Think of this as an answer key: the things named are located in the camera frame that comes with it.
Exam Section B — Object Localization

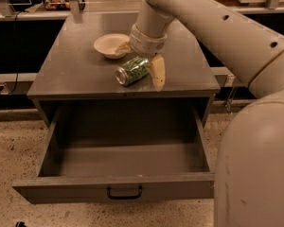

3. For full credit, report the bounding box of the green soda can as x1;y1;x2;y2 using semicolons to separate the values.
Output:
115;57;150;86

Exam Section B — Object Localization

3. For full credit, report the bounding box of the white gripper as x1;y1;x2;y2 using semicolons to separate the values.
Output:
115;25;168;91

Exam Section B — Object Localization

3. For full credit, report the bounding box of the grey metal cabinet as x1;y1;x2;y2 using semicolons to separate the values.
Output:
27;11;220;124

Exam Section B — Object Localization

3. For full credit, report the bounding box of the black hanging cable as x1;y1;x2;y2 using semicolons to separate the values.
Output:
9;10;23;95

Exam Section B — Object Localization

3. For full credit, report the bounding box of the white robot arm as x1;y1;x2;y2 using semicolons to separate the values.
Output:
130;0;284;227

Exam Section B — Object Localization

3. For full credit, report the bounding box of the white paper bowl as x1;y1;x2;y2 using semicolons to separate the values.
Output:
94;33;130;60

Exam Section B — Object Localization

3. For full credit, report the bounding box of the open grey top drawer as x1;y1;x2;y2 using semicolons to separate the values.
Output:
12;101;214;204

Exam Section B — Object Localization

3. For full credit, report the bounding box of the black drawer handle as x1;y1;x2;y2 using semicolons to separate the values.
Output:
106;185;143;201

